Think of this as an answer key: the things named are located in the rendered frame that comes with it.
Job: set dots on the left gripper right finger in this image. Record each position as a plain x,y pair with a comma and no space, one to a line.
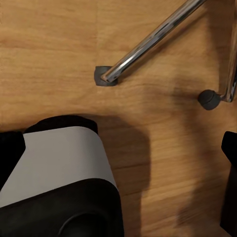
229,147

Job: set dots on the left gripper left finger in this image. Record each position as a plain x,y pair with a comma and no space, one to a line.
12,147

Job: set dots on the swivel chair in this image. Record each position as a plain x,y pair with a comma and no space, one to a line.
108,76

